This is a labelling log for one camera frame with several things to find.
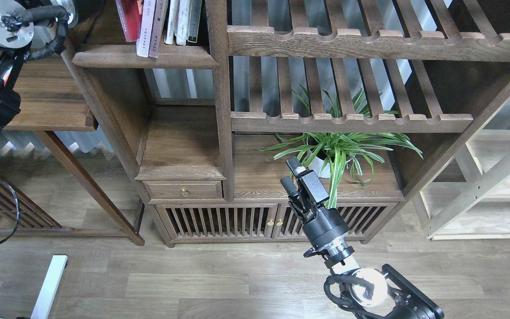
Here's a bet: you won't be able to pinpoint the green spider plant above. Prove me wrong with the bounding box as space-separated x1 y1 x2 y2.
257 84 424 211

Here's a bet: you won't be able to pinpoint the dark wooden side table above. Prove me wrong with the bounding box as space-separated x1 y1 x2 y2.
0 55 144 246

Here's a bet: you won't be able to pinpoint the dark wooden bookshelf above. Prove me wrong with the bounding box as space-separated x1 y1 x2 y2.
69 0 510 246

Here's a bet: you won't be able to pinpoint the white plant pot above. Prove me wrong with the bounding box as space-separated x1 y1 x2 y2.
308 153 352 179

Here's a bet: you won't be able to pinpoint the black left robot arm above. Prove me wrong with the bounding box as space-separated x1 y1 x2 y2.
0 0 104 133

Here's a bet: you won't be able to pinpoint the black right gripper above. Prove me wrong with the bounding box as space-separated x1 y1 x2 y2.
281 157 354 266

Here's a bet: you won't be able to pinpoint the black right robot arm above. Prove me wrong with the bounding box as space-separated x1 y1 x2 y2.
281 157 444 319

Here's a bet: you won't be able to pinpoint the dark upright book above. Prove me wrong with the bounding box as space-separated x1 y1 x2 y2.
186 0 203 45

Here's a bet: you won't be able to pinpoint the white post on floor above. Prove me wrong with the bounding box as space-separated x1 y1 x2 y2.
30 254 68 319

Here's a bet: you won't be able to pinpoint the red book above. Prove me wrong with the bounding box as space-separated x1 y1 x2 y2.
115 0 143 42

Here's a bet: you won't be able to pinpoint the maroon book white characters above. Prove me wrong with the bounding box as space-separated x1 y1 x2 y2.
148 0 170 58

